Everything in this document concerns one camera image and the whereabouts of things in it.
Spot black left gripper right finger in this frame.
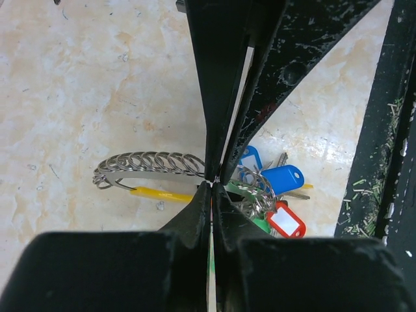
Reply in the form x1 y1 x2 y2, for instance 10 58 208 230
213 183 415 311

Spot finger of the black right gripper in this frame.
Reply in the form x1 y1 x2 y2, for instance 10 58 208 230
220 1 377 183
185 1 254 182

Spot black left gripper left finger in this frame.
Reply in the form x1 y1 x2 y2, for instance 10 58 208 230
1 183 211 311

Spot grey oval key organizer ring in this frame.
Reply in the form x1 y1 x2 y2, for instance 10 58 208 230
92 151 277 215

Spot key with blue tag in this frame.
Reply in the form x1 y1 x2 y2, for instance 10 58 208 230
260 152 305 196

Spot red key tag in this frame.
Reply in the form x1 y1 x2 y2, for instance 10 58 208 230
266 201 307 239

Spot green key tag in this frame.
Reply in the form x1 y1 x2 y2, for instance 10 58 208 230
226 183 270 234

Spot yellow key tag on ring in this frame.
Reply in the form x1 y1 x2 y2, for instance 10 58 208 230
302 183 314 189

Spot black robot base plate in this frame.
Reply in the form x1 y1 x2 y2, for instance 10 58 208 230
333 0 416 280

